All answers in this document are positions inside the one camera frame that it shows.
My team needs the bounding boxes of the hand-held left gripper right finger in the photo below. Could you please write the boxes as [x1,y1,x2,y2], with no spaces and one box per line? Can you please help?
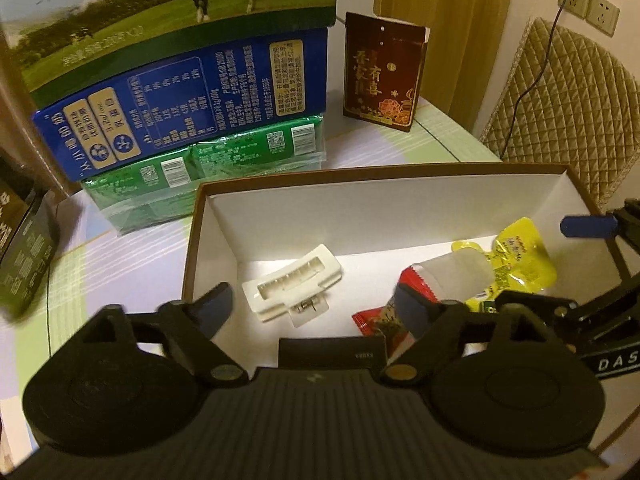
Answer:
[379,285,563,387]

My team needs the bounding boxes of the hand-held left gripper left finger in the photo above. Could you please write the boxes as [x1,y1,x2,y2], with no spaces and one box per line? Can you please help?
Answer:
[80,282,249,387]

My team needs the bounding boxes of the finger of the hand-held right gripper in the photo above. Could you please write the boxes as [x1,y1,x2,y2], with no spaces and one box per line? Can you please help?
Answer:
[492,289,581,323]
[560,199,640,252]

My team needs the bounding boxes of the red snack packet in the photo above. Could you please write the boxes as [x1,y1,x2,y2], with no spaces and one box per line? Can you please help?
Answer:
[351,266,442,342]

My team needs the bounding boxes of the yellow snack packet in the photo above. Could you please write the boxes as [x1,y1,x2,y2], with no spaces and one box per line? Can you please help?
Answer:
[451,217,558,315]

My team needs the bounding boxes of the translucent plastic cup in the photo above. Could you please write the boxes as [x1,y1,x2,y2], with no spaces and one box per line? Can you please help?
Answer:
[406,249,497,305]

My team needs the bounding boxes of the white plastic clip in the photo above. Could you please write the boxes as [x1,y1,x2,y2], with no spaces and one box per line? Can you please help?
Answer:
[241,243,344,328]

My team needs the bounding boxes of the black shaver box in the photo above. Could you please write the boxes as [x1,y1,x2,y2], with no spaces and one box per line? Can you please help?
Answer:
[278,336,390,372]

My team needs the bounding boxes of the brown cardboard box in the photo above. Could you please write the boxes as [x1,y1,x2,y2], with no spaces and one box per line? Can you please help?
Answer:
[181,162,633,371]

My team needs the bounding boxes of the quilted chair cover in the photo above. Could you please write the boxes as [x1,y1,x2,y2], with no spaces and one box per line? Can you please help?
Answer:
[479,16,640,207]

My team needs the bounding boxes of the green tissue pack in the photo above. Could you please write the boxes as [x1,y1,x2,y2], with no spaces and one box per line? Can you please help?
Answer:
[82,115,327,238]

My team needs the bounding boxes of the wrapped dark green box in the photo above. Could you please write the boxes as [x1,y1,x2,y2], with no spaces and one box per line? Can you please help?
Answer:
[0,157,62,319]

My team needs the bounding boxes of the blue milk carton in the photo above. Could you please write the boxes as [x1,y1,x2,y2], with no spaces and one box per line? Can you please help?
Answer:
[31,26,329,182]

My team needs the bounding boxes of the dark red paper bag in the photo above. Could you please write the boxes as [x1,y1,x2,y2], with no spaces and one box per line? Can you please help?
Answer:
[342,11,432,133]

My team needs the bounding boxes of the dark power cable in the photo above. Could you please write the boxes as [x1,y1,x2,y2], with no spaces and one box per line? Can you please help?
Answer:
[500,0,577,162]

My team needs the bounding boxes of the empty wall socket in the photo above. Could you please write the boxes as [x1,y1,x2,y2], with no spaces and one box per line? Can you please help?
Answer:
[585,0,621,37]

